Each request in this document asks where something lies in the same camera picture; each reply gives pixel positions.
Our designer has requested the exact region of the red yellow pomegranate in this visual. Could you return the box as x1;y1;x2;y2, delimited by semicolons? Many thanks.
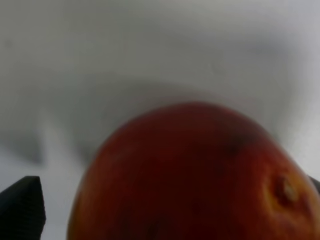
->
67;102;320;240

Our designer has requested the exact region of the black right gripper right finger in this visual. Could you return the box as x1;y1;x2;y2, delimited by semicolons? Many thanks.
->
308;176;320;194

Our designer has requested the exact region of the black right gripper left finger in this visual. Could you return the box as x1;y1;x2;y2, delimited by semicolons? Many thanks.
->
0;176;47;240

